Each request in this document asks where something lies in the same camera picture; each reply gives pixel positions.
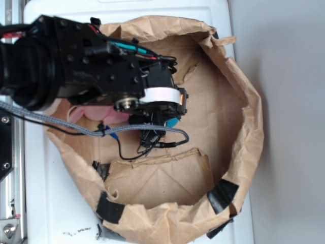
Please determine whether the brown paper bag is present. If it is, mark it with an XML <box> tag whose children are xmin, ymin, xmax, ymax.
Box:
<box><xmin>46</xmin><ymin>15</ymin><xmax>264</xmax><ymax>243</ymax></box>

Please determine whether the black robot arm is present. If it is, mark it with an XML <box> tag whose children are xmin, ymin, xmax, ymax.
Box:
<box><xmin>1</xmin><ymin>15</ymin><xmax>188</xmax><ymax>118</ymax></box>

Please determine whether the aluminium extrusion rail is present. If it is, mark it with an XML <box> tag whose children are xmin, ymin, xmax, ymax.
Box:
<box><xmin>0</xmin><ymin>0</ymin><xmax>26</xmax><ymax>244</ymax></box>

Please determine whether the thin black wire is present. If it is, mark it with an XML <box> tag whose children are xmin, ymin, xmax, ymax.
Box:
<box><xmin>10</xmin><ymin>113</ymin><xmax>163</xmax><ymax>161</ymax></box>

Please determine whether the grey braided cable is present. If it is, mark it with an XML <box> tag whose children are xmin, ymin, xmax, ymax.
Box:
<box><xmin>0</xmin><ymin>101</ymin><xmax>190</xmax><ymax>148</ymax></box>

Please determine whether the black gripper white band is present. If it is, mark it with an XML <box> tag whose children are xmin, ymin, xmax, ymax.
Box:
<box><xmin>114</xmin><ymin>62</ymin><xmax>188</xmax><ymax>118</ymax></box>

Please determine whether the pink plush toy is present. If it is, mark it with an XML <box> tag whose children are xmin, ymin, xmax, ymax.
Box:
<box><xmin>67</xmin><ymin>106</ymin><xmax>130</xmax><ymax>125</ymax></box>

